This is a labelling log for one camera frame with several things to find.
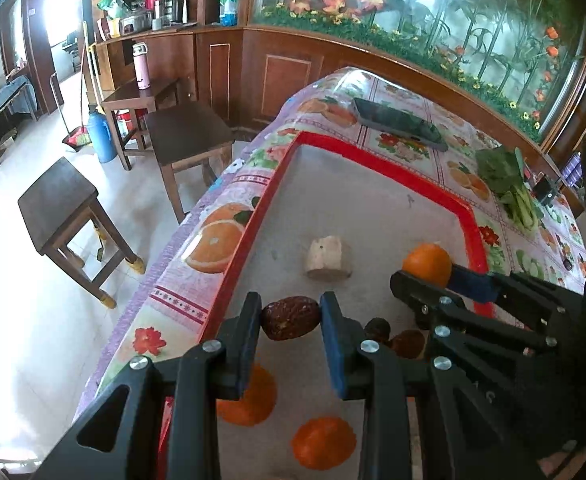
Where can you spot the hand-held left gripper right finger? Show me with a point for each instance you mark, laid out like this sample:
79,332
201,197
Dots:
335,350

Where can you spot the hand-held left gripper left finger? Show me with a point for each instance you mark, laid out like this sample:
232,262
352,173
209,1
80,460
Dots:
248,345

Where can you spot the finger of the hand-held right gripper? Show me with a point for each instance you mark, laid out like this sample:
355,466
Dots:
423,295
473,281

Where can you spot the orange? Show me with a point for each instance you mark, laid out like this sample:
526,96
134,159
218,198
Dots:
425,262
259,400
324,442

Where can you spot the beige sugarcane piece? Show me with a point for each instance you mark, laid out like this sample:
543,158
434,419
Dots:
329,259

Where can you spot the red tray with white inside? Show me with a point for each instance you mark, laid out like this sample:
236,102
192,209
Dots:
373,200

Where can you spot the green bok choy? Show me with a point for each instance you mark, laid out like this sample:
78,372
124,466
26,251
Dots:
513,185

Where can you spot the black cylindrical device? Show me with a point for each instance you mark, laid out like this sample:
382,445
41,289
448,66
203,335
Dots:
547,190

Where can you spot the dark phone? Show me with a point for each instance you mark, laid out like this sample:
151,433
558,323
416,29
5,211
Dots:
398,122

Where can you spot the floral printed tablecloth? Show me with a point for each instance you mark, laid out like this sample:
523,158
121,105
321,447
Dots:
273,135

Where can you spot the dark wooden stool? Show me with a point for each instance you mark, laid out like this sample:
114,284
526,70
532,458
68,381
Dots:
188,132
65,200

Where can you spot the blue water jug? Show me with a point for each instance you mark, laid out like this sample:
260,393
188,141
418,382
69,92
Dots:
101,135

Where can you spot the wooden counter cabinet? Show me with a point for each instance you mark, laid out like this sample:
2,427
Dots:
283,75

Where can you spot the red dustpan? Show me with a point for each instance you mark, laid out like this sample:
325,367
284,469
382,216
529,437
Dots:
78,139

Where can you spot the wooden bench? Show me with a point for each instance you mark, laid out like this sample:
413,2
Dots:
138,96

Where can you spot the glass aquarium with artificial flowers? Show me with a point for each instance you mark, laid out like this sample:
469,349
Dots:
423,0

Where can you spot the pink thermos bottle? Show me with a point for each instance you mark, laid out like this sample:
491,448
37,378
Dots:
142,65

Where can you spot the silver radio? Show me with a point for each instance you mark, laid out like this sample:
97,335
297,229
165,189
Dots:
134,23

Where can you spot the table with blue cloth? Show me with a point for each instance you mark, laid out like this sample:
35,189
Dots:
3,105

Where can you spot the green bag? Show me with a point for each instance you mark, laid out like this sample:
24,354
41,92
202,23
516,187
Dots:
113,3

